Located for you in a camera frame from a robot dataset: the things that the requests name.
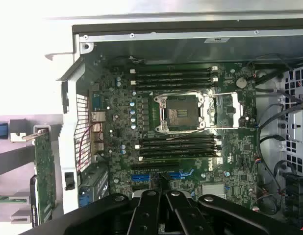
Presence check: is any blue expansion slot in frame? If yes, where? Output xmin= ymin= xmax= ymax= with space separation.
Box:
xmin=131 ymin=172 xmax=194 ymax=184

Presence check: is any thin red wire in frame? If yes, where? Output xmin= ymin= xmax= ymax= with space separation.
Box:
xmin=76 ymin=121 xmax=103 ymax=172

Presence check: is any thin metal locking lever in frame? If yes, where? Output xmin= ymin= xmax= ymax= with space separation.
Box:
xmin=187 ymin=89 xmax=240 ymax=96
xmin=166 ymin=127 xmax=207 ymax=141

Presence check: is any grey parts rack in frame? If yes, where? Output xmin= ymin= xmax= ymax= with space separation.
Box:
xmin=0 ymin=115 xmax=65 ymax=235

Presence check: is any silver chipset heatsink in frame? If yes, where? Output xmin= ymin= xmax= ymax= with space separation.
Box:
xmin=202 ymin=183 xmax=227 ymax=199

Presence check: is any black wire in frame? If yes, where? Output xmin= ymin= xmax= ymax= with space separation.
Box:
xmin=256 ymin=103 xmax=303 ymax=147

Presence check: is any coin battery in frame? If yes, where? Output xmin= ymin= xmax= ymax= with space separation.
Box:
xmin=235 ymin=77 xmax=248 ymax=89

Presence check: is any green motherboard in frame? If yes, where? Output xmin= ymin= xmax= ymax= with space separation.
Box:
xmin=87 ymin=61 xmax=259 ymax=212

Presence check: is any metal disk bay cage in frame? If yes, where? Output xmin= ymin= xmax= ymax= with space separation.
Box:
xmin=280 ymin=64 xmax=303 ymax=177

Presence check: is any metal socket cover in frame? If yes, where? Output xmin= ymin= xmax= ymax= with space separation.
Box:
xmin=202 ymin=93 xmax=243 ymax=129

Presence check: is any CPU socket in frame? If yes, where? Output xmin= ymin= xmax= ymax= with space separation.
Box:
xmin=153 ymin=92 xmax=206 ymax=135

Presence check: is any long black expansion slot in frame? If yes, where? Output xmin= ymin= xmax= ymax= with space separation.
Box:
xmin=130 ymin=159 xmax=181 ymax=172

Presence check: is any black open PC case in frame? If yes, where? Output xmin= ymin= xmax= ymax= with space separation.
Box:
xmin=45 ymin=11 xmax=303 ymax=235

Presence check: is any black RAM slot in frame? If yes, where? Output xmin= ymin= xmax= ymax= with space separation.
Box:
xmin=139 ymin=136 xmax=217 ymax=142
xmin=130 ymin=80 xmax=214 ymax=87
xmin=134 ymin=141 xmax=222 ymax=148
xmin=129 ymin=70 xmax=213 ymax=76
xmin=139 ymin=147 xmax=223 ymax=153
xmin=135 ymin=75 xmax=219 ymax=82
xmin=135 ymin=64 xmax=219 ymax=71

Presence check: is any loose green RAM stick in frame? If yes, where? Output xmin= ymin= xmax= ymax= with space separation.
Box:
xmin=0 ymin=195 xmax=27 ymax=204

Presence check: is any silver rear port cluster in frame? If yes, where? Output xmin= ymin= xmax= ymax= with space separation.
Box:
xmin=88 ymin=90 xmax=106 ymax=155

